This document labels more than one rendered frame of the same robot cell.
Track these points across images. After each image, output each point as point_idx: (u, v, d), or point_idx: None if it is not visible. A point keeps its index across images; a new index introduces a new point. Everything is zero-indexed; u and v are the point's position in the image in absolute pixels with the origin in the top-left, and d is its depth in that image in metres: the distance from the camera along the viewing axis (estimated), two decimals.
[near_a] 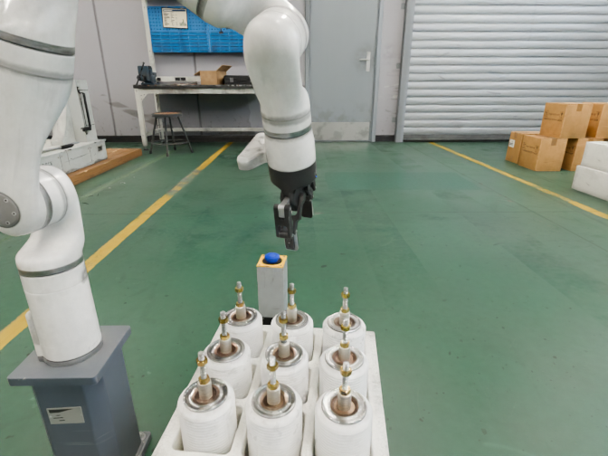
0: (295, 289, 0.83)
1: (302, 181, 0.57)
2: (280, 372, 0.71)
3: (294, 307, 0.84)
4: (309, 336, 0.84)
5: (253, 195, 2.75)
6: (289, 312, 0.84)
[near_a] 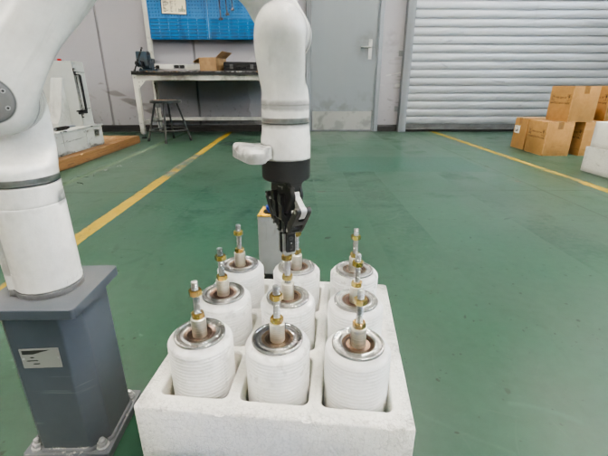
0: (299, 231, 0.75)
1: (308, 172, 0.57)
2: (308, 291, 0.69)
3: (299, 252, 0.76)
4: (316, 284, 0.76)
5: (253, 176, 2.67)
6: (293, 258, 0.76)
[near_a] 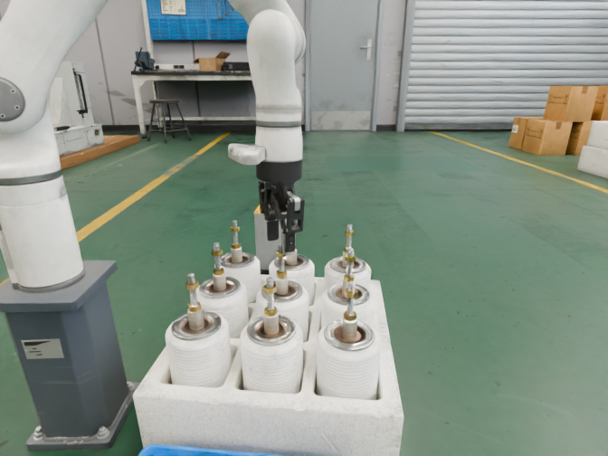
0: None
1: (300, 172, 0.60)
2: (266, 305, 0.65)
3: (294, 248, 0.78)
4: (310, 279, 0.78)
5: (252, 175, 2.69)
6: (289, 253, 0.78)
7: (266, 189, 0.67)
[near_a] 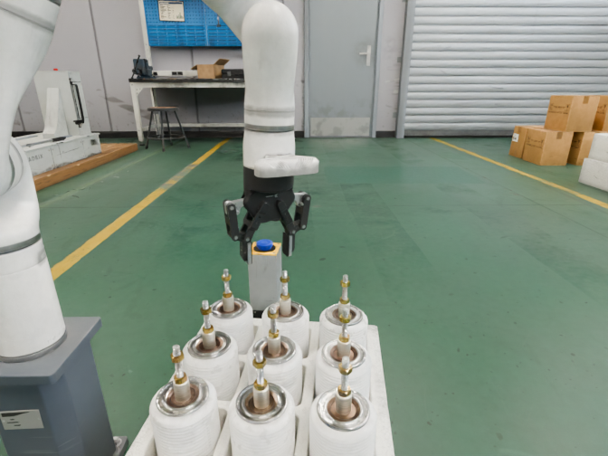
0: (288, 277, 0.74)
1: None
2: (265, 370, 0.62)
3: (288, 298, 0.75)
4: (305, 329, 0.75)
5: None
6: (281, 303, 0.75)
7: (238, 210, 0.55)
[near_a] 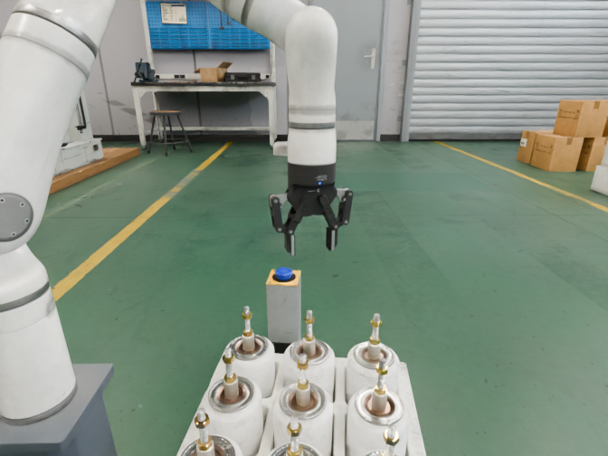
0: (313, 318, 0.68)
1: (299, 177, 0.56)
2: None
3: (311, 339, 0.69)
4: (318, 379, 0.68)
5: (256, 197, 2.60)
6: (303, 342, 0.70)
7: (338, 196, 0.63)
